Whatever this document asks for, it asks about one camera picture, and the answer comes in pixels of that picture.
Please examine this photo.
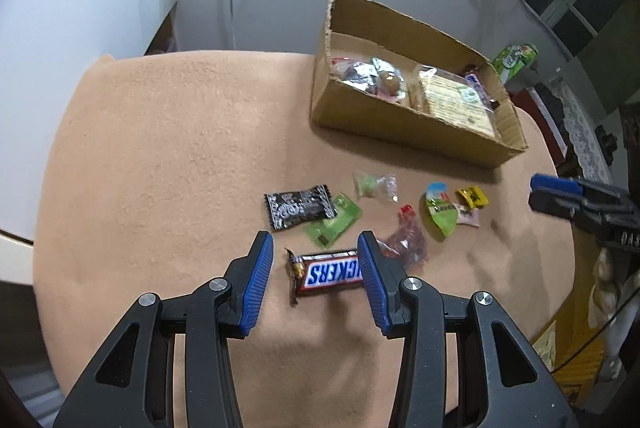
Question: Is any green candy packet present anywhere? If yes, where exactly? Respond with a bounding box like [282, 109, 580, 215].
[304, 193, 362, 250]

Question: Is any green drink carton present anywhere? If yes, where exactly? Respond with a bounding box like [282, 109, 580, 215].
[491, 42, 540, 84]

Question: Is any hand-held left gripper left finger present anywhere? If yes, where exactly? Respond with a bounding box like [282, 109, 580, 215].
[52, 231, 276, 428]

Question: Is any person's right hand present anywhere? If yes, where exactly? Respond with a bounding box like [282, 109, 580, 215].
[589, 248, 632, 381]

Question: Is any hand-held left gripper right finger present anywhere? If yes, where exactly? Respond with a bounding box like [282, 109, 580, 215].
[356, 231, 581, 428]

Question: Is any black patterned candy packet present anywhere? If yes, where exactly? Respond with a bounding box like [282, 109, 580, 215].
[264, 185, 337, 231]

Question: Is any red clear snack packet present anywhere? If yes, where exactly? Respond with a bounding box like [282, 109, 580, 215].
[329, 57, 381, 92]
[377, 204, 430, 271]

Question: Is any clear cracker packet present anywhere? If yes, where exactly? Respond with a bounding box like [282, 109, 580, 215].
[412, 64, 496, 136]

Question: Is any clear green candy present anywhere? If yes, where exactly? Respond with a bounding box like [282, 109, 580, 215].
[352, 171, 398, 203]

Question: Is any yellow candy packet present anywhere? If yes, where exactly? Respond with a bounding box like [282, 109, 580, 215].
[455, 186, 488, 210]

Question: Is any brown chocolate bar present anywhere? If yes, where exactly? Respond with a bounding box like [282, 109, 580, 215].
[285, 248, 366, 306]

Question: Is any red box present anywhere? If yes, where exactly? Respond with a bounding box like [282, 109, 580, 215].
[515, 86, 568, 159]

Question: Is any small dark chocolate bar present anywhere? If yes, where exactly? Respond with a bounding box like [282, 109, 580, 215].
[461, 66, 502, 110]

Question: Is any pink candy packet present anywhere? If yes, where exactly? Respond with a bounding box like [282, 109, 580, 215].
[454, 203, 481, 227]

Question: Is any white lace cloth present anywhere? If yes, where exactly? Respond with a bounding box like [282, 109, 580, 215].
[547, 78, 613, 181]

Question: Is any shallow cardboard box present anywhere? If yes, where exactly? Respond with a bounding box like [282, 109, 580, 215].
[310, 0, 530, 169]

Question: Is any green-blue candy packet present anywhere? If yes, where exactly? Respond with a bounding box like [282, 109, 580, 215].
[425, 182, 460, 238]

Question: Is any round chocolate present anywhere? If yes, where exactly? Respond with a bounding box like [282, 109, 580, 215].
[370, 57, 407, 102]

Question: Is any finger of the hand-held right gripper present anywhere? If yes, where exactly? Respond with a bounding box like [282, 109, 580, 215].
[528, 192, 640, 234]
[531, 173, 640, 211]

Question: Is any white cabinet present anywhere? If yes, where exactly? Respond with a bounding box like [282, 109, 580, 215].
[0, 0, 176, 249]

